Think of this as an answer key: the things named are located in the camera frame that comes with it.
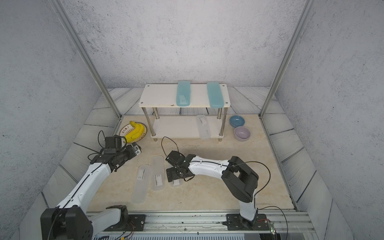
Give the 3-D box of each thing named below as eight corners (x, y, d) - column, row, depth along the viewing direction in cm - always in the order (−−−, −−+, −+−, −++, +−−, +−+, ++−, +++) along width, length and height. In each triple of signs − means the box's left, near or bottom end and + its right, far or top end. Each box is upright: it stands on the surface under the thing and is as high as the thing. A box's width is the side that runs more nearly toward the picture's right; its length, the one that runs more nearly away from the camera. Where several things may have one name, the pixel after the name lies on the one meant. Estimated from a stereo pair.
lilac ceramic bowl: (239, 145, 104) (241, 140, 100) (229, 135, 110) (230, 130, 106) (251, 138, 108) (253, 133, 104) (240, 128, 114) (242, 123, 110)
